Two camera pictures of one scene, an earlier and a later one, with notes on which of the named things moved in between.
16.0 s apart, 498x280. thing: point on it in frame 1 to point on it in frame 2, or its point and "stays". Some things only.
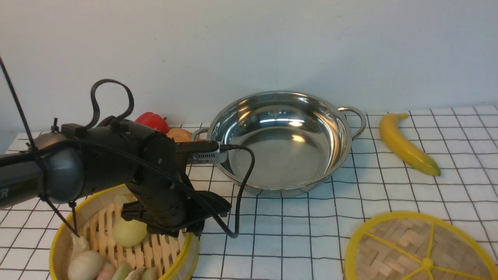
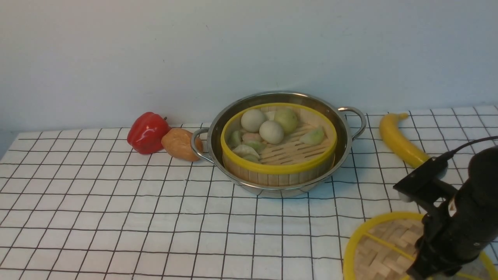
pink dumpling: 107,272 to 251,137
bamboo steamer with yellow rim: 175,258 to 278,144
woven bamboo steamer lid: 414,245 stays
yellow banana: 402,148 stays
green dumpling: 123,270 to 235,139
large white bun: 85,265 to 271,132
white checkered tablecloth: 308,237 stays
